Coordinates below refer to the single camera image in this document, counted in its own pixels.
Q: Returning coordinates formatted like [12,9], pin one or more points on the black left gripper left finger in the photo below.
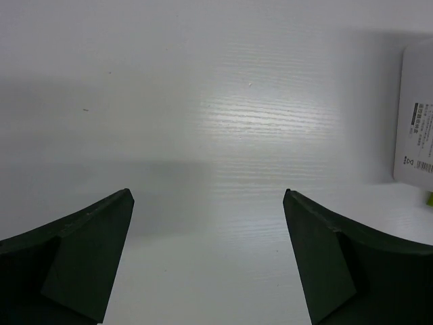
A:
[63,272]

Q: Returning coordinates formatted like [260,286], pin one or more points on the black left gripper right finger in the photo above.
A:
[354,274]

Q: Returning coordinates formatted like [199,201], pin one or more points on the green and yellow lego stack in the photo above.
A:
[429,201]

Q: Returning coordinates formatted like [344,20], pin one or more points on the white divided storage box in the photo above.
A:
[413,150]

